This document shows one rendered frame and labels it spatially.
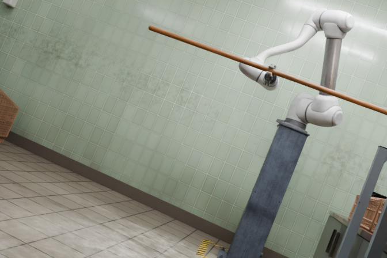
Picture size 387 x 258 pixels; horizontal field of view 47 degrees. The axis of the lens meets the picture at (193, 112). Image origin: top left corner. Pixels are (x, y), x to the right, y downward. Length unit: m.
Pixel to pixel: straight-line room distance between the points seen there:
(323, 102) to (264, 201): 0.77
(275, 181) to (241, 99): 0.97
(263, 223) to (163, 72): 1.62
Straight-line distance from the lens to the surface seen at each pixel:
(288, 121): 3.15
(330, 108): 3.01
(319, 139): 3.75
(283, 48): 2.99
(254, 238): 3.11
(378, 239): 1.67
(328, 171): 3.75
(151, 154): 3.87
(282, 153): 3.09
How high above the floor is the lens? 0.64
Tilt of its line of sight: 4 degrees up
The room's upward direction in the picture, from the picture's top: 23 degrees clockwise
